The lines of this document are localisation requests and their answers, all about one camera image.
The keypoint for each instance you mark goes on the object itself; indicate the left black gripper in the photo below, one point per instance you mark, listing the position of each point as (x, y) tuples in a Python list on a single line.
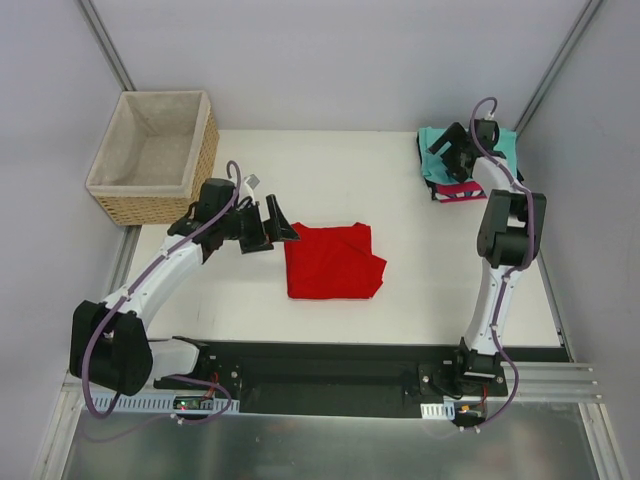
[(258, 230)]

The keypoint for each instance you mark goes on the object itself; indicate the left aluminium frame post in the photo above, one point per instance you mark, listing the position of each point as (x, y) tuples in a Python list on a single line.
[(106, 45)]

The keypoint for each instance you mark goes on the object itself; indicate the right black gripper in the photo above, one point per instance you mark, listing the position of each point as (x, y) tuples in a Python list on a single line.
[(451, 151)]

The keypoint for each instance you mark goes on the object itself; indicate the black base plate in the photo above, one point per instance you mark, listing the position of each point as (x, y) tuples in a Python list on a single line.
[(348, 380)]

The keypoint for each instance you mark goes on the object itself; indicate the pink t shirt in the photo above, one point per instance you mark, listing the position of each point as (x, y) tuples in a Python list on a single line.
[(458, 192)]

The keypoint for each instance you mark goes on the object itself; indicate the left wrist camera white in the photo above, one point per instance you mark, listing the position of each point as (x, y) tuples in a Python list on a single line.
[(249, 185)]

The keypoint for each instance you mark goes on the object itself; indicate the red t shirt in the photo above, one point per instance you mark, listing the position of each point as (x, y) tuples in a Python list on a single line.
[(328, 263)]

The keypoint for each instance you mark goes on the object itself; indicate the teal t shirt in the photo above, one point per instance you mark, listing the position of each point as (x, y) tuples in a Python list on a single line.
[(432, 166)]

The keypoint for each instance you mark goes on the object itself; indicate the wicker basket with cloth liner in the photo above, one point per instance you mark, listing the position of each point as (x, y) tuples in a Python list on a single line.
[(159, 148)]

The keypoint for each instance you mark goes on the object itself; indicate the black t shirt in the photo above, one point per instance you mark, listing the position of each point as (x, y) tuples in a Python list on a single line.
[(520, 177)]

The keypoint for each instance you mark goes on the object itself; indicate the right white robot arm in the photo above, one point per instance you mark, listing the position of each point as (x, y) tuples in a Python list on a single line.
[(508, 241)]

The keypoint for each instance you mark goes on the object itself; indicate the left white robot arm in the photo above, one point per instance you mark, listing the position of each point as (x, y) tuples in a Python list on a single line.
[(109, 343)]

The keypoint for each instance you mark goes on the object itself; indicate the aluminium frame post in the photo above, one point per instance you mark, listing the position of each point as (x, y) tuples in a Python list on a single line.
[(106, 45), (581, 25)]

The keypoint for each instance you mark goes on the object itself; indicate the right aluminium frame post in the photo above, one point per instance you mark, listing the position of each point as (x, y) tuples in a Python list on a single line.
[(581, 25)]

